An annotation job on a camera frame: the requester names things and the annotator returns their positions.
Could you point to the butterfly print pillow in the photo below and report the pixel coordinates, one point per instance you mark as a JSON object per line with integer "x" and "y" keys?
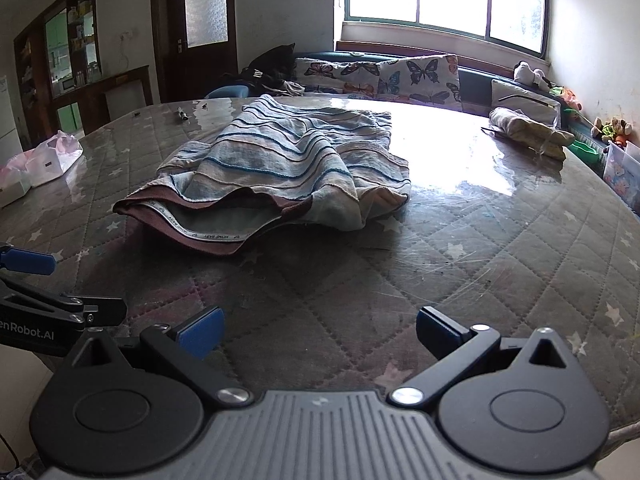
{"x": 348, "y": 78}
{"x": 431, "y": 80}

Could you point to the grey quilted star mat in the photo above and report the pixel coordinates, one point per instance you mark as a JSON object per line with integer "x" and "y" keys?
{"x": 491, "y": 234}

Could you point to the colourful plush toys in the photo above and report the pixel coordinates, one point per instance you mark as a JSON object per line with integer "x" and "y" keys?
{"x": 616, "y": 131}

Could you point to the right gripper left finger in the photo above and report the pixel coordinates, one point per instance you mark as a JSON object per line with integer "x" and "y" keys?
{"x": 179, "y": 353}

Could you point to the white black plush toy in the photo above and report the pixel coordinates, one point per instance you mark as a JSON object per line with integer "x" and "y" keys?
{"x": 524, "y": 74}

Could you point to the white pink plastic bag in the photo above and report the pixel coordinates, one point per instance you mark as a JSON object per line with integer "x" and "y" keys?
{"x": 46, "y": 162}

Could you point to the clear plastic storage box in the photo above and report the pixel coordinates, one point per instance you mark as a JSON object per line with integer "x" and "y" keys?
{"x": 622, "y": 173}

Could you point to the butterfly print pillow right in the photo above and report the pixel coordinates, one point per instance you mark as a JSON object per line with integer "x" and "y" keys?
{"x": 431, "y": 80}

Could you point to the striped blue beige garment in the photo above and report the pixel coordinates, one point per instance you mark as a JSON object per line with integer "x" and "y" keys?
{"x": 274, "y": 164}

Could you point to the blue chair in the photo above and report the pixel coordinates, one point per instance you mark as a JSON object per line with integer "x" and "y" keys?
{"x": 232, "y": 91}

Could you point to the white refrigerator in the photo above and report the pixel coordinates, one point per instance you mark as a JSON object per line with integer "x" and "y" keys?
{"x": 10, "y": 143}

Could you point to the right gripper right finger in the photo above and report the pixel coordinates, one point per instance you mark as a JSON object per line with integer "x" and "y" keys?
{"x": 458, "y": 350}

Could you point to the grey white cushion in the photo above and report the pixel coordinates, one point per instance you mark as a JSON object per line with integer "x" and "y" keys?
{"x": 533, "y": 105}

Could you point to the butterfly print pillow left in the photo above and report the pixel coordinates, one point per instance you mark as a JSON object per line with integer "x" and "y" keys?
{"x": 348, "y": 78}

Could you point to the black clear pen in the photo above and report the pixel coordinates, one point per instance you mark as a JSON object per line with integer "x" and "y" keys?
{"x": 182, "y": 114}

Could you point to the green plastic basin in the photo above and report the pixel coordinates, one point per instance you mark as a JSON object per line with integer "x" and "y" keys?
{"x": 586, "y": 153}

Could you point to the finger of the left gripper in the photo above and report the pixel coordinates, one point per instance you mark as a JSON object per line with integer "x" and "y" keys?
{"x": 24, "y": 261}

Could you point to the dark wooden display cabinet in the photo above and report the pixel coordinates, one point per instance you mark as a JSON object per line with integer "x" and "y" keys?
{"x": 76, "y": 64}

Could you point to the folded beige yellow cloth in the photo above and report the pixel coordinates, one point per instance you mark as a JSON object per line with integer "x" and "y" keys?
{"x": 518, "y": 127}

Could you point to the dark wooden door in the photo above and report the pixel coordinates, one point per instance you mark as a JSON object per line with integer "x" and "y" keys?
{"x": 194, "y": 46}

